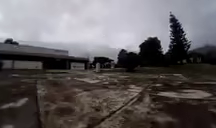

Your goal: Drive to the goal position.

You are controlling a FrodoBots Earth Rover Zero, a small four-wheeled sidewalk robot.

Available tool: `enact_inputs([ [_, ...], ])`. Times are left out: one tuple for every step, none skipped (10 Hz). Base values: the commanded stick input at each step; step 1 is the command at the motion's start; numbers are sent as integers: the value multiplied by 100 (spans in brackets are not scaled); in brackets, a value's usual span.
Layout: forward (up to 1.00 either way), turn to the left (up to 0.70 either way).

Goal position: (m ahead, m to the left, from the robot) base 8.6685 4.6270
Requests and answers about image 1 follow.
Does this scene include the small dark shelter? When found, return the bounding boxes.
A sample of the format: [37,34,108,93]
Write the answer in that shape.
[90,56,115,70]

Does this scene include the dark bush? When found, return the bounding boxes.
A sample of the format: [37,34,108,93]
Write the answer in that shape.
[116,48,141,72]

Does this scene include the wet grey concrete pavement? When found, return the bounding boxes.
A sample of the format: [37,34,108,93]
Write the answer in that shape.
[0,69,216,128]

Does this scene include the dark round tree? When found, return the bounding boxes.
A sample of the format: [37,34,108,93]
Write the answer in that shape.
[138,36,165,67]

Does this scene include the tall dark conifer tree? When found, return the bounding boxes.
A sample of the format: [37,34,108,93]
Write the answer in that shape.
[166,11,192,65]

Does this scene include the long grey building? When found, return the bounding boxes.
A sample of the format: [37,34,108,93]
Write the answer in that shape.
[0,42,91,71]

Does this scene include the dark wooded hill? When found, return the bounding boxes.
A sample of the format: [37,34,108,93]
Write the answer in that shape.
[188,44,216,66]

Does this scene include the short white post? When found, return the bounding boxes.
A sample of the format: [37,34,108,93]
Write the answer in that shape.
[95,62,101,73]

